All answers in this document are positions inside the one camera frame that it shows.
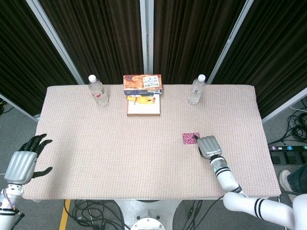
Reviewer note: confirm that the clear bottle with white label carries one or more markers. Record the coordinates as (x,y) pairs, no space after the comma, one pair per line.
(196,91)

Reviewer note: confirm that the orange blue snack box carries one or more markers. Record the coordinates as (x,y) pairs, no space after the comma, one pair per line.
(134,83)

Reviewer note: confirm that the grey metal frame post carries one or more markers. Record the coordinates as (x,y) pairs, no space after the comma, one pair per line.
(57,40)
(146,36)
(230,40)

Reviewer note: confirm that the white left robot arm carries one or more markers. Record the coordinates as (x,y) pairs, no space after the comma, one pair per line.
(9,198)

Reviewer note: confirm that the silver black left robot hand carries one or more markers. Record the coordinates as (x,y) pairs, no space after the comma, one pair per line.
(20,166)

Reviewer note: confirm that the pink patterned packet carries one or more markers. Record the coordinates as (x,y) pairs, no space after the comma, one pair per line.
(188,139)

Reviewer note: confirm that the dark trouser leg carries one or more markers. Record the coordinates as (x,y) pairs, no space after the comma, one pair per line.
(298,178)

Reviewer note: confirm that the yellow rubber chicken toy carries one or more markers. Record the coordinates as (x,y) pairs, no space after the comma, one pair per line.
(140,100)

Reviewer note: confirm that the white sneaker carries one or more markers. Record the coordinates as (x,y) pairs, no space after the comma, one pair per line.
(285,179)

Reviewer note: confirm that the black power strip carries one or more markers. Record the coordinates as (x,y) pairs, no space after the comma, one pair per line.
(280,158)

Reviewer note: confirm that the pink woven tablecloth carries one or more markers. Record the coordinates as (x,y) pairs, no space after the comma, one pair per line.
(120,155)

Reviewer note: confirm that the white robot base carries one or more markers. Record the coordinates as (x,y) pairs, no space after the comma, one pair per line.
(148,210)

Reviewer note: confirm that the grey metal frame rail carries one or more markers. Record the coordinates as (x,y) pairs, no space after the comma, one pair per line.
(285,106)
(19,107)

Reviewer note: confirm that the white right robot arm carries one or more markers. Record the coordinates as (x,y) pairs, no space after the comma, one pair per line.
(227,178)

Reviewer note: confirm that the clear bottle with red label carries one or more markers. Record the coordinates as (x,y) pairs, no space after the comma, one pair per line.
(98,93)

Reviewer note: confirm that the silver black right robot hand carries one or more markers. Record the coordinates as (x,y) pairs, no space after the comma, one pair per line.
(209,147)

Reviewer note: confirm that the flat white brown box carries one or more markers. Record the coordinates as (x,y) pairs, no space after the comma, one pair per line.
(144,110)

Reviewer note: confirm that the dark brown pleated curtain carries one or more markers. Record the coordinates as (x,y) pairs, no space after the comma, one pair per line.
(100,40)
(28,60)
(192,38)
(275,60)

